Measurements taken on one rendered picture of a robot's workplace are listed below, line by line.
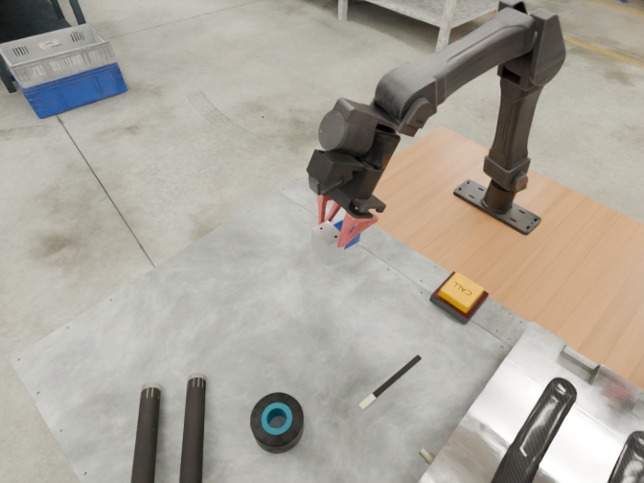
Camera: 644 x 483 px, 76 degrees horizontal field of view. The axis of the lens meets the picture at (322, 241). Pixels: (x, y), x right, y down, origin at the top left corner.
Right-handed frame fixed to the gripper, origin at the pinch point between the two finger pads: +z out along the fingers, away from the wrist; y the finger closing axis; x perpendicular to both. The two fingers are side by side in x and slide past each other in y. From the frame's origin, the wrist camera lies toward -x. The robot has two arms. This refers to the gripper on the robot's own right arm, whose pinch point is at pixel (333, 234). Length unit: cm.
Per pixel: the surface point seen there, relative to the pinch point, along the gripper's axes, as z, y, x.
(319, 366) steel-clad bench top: 19.0, 12.4, -3.3
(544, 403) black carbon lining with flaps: 2.0, 39.6, 9.4
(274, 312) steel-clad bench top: 19.1, -1.4, -3.5
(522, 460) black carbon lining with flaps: 6.7, 42.0, 2.1
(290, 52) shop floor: 3, -251, 186
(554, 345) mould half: -3.0, 35.3, 16.6
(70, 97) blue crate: 79, -267, 38
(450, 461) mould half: 7.7, 36.4, -7.9
